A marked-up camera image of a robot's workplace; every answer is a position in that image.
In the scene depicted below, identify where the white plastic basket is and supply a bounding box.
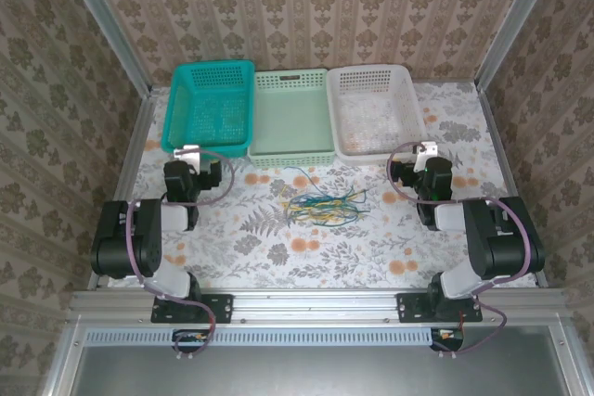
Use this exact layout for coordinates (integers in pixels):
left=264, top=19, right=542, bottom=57
left=327, top=64, right=428, bottom=165

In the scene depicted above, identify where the teal plastic basket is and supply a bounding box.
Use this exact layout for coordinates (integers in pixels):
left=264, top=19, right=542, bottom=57
left=161, top=60, right=256, bottom=160

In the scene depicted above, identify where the light green plastic basket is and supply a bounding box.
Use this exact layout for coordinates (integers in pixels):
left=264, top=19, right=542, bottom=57
left=248, top=68, right=336, bottom=169

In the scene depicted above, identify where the floral table cover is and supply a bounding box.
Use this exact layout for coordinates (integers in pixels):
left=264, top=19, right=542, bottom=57
left=106, top=83, right=539, bottom=290

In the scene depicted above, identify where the black connector box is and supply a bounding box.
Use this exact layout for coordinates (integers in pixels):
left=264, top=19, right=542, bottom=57
left=172, top=328, right=210, bottom=354
left=430, top=326, right=465, bottom=353

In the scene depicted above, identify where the grey metal panel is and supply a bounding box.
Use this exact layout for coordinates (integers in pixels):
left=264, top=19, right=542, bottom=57
left=41, top=316, right=594, bottom=396

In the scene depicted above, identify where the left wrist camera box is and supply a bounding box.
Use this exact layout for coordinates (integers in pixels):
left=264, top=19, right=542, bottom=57
left=173, top=145, right=204, bottom=172

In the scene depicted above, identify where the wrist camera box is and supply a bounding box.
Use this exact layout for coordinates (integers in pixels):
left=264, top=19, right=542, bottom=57
left=414, top=140, right=439, bottom=160
left=173, top=145, right=204, bottom=172

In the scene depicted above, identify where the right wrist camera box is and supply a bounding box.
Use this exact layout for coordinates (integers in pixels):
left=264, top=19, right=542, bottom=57
left=414, top=140, right=439, bottom=160

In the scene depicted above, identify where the aluminium side rail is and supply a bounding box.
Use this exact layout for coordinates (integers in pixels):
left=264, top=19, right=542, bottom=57
left=477, top=89, right=551, bottom=288
left=86, top=89, right=159, bottom=290

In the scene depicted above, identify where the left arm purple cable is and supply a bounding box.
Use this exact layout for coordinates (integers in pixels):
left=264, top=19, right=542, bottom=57
left=124, top=147, right=237, bottom=363

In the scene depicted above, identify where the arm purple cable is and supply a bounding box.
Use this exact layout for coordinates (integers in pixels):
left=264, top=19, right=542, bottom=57
left=124, top=147, right=237, bottom=363
left=385, top=140, right=535, bottom=360

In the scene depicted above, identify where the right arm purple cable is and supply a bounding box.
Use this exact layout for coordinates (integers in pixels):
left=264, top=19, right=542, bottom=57
left=385, top=140, right=535, bottom=360

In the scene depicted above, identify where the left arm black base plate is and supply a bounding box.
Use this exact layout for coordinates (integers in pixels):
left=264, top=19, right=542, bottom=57
left=150, top=292, right=233, bottom=325

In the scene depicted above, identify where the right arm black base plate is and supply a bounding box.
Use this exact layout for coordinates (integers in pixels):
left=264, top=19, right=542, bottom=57
left=396, top=292, right=483, bottom=325

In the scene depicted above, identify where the aluminium mounting rail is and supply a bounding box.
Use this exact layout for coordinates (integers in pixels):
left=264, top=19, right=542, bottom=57
left=69, top=288, right=570, bottom=323

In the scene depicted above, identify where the aluminium frame post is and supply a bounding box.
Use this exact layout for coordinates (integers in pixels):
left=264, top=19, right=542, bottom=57
left=475, top=0, right=565, bottom=94
left=53, top=0, right=154, bottom=98

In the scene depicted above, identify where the grey slotted cable duct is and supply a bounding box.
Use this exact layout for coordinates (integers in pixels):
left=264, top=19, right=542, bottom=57
left=85, top=326, right=465, bottom=347

